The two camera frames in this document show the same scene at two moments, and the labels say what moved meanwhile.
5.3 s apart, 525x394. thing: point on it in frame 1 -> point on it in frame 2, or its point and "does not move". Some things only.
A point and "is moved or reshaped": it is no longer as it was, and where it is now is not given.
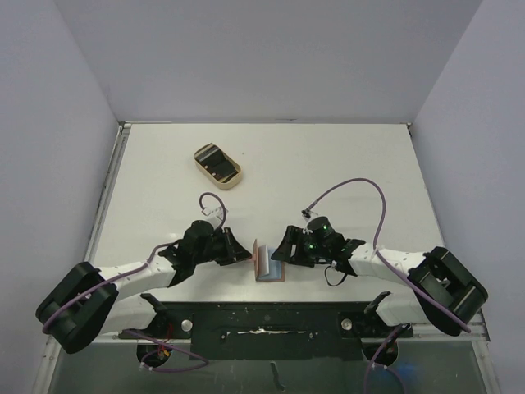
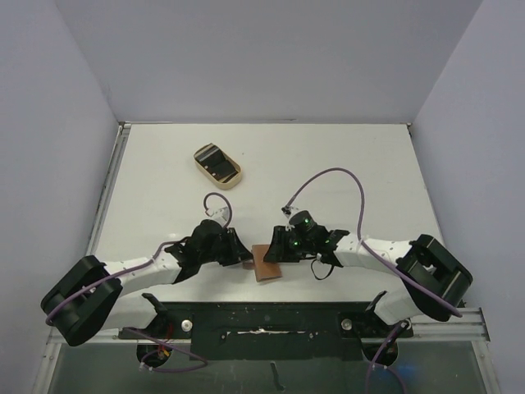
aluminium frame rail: x=107 y=191 does not move
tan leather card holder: x=267 y=268 is moved or reshaped
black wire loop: x=329 y=282 -> x=324 y=277
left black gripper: x=234 y=251 does not move
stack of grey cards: x=212 y=158 does not move
